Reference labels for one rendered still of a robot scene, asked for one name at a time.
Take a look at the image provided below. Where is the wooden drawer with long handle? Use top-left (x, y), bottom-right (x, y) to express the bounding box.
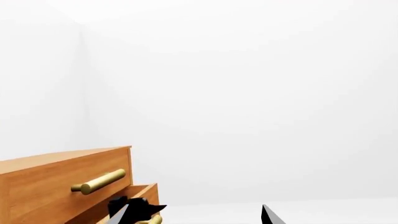
top-left (0, 149), bottom-right (132, 224)

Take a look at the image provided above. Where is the wooden drawer pulled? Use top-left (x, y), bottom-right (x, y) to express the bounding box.
top-left (65, 183), bottom-right (160, 224)

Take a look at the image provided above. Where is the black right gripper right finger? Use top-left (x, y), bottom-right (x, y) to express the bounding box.
top-left (261, 203), bottom-right (287, 224)

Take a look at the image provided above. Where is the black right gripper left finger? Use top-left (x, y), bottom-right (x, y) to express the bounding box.
top-left (106, 202), bottom-right (129, 224)

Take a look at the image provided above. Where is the wooden cabinet body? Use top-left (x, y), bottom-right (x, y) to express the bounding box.
top-left (0, 145), bottom-right (135, 224)

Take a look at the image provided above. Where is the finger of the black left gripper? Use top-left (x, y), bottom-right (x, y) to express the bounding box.
top-left (119, 197), bottom-right (168, 224)
top-left (107, 195), bottom-right (129, 218)

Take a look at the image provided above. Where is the brass cylindrical drawer handle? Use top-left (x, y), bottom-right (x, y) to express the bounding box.
top-left (143, 213), bottom-right (164, 224)
top-left (70, 168), bottom-right (127, 196)

